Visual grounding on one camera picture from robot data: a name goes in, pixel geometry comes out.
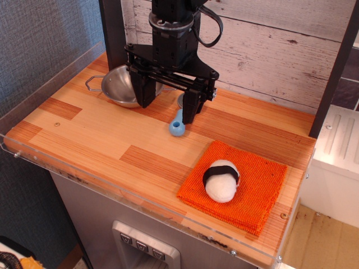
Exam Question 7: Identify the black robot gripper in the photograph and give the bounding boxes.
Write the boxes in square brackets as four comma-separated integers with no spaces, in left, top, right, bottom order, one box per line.
[125,27,219,124]

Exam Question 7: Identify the blue handled metal spoon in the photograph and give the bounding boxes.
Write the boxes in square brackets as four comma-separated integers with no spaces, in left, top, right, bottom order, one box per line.
[169,94,186,137]

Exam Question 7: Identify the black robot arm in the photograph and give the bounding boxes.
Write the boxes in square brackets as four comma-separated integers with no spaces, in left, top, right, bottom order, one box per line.
[125,1,223,124]

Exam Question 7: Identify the white plush sushi toy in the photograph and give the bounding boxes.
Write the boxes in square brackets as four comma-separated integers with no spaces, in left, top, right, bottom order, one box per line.
[202,160,240,203]

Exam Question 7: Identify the orange woven cloth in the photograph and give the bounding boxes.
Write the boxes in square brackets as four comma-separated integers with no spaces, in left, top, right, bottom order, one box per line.
[177,141,288,236]

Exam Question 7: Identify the grey toy fridge cabinet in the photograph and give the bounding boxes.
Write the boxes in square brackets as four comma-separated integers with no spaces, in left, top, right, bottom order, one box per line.
[51,173,254,268]

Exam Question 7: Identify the silver dispenser button panel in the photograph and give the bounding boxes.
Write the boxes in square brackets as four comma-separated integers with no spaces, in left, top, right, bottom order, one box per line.
[112,221,181,268]

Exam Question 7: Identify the white plastic toy sink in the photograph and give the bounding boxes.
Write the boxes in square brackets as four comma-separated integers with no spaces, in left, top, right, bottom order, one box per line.
[300,105,358,227]

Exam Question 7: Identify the yellow and black object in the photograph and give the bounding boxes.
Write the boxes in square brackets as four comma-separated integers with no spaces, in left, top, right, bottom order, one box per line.
[1,252,44,269]

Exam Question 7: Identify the stainless steel bowl with handles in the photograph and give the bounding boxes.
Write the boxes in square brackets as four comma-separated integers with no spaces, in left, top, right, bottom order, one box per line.
[85,64,180,109]

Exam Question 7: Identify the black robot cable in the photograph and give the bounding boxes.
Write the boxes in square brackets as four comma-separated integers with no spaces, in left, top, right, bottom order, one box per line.
[193,3,224,48]

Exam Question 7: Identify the dark left vertical post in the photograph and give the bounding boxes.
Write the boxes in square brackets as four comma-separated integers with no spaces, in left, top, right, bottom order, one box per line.
[99,0,127,71]

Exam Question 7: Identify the dark vertical post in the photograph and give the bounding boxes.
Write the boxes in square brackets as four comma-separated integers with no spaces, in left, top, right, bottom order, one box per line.
[309,1,358,138]
[99,0,127,71]

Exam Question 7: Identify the clear acrylic guard rail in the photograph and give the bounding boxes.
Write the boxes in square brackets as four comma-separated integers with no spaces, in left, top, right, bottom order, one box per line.
[1,55,315,268]

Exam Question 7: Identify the dark right vertical post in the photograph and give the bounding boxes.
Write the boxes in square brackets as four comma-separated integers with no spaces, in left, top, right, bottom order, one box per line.
[309,1,358,138]

